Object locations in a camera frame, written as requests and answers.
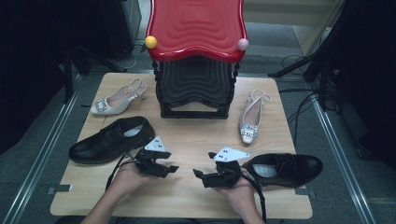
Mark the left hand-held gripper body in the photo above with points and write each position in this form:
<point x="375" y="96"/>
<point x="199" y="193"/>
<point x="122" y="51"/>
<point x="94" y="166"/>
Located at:
<point x="149" y="161"/>

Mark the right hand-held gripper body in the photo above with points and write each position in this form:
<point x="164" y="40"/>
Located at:
<point x="224" y="174"/>

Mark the white slingback heeled shoe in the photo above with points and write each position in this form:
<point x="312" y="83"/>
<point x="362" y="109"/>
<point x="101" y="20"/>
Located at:
<point x="248" y="137"/>
<point x="116" y="105"/>

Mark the black leather shoe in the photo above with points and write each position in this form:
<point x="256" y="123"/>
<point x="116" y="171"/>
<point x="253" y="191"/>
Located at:
<point x="102" y="146"/>
<point x="299" y="169"/>

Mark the red and black shoe rack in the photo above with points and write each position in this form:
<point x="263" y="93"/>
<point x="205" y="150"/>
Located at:
<point x="196" y="28"/>

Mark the person's left hand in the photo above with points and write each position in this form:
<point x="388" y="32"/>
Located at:
<point x="127" y="179"/>

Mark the person's right hand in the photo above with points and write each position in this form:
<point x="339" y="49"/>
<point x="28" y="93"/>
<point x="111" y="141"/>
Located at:
<point x="241" y="196"/>

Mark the black cabinet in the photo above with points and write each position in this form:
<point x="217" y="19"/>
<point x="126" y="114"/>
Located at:
<point x="121" y="28"/>

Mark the black tripod stand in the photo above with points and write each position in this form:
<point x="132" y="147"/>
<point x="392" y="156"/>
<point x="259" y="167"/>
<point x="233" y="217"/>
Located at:
<point x="314" y="62"/>

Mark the dark curtain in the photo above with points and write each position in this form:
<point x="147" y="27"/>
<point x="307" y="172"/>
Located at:
<point x="370" y="77"/>
<point x="28" y="77"/>

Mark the metal table bracket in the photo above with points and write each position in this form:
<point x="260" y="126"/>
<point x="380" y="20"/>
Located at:
<point x="306" y="192"/>
<point x="59" y="188"/>

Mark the metal floor rail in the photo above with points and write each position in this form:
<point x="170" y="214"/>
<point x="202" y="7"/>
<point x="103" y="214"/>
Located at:
<point x="340" y="155"/>
<point x="46" y="149"/>

